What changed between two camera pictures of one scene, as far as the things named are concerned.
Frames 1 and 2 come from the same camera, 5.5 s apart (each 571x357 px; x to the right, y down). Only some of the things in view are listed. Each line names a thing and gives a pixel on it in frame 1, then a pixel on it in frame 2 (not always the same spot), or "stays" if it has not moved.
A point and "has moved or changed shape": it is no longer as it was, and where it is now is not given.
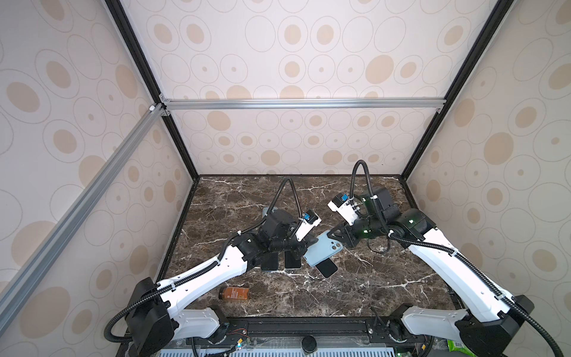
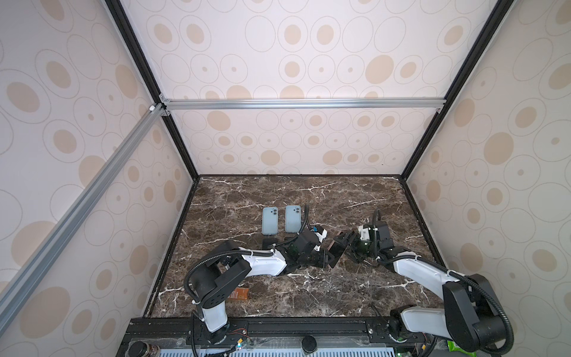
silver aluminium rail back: x=187 y=105 stays
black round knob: x=308 y=343 stays
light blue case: x=325 y=248 has moved or changed shape
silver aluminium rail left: x=14 y=294 stays
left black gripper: x=302 y=245 → x=320 y=259
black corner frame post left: x=140 y=53 stays
